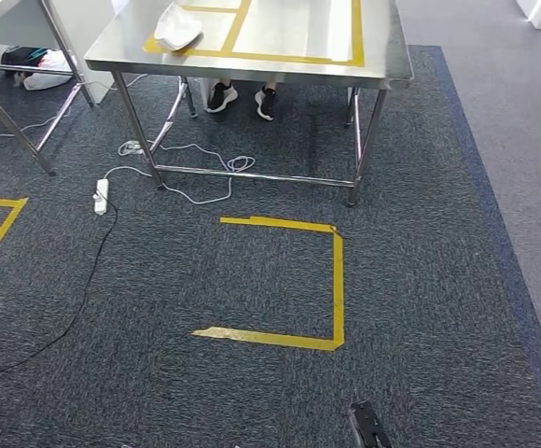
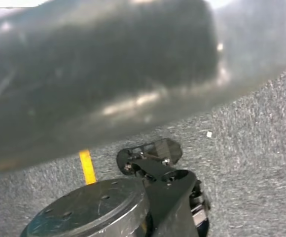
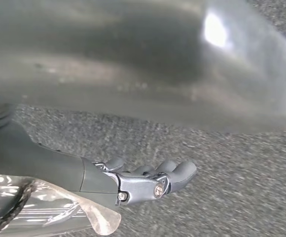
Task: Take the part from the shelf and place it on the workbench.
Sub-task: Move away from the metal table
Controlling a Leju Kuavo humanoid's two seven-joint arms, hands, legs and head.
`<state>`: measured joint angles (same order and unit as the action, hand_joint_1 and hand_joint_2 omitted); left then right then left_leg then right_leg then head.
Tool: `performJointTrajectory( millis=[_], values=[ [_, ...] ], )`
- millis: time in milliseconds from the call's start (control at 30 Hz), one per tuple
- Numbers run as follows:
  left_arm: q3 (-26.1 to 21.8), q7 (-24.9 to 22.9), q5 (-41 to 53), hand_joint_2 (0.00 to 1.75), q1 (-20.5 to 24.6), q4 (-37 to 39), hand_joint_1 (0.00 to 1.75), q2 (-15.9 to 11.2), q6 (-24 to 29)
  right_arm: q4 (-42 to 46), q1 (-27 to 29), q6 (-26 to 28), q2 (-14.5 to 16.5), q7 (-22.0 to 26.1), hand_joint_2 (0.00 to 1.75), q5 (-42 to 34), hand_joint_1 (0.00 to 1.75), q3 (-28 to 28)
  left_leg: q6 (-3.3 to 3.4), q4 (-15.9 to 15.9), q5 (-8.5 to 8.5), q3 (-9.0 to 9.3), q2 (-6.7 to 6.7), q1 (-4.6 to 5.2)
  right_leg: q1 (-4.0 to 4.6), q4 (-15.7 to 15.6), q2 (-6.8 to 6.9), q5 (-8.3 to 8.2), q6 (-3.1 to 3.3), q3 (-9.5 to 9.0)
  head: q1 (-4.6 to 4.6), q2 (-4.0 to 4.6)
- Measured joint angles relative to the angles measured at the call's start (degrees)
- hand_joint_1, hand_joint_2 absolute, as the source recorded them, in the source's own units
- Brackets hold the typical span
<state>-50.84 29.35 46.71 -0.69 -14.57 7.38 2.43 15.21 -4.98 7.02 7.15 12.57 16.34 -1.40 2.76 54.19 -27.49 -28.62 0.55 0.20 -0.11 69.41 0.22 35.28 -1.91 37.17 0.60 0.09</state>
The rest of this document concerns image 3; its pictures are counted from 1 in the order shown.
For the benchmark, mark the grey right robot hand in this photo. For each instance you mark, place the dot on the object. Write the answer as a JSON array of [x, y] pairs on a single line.
[[59, 170]]

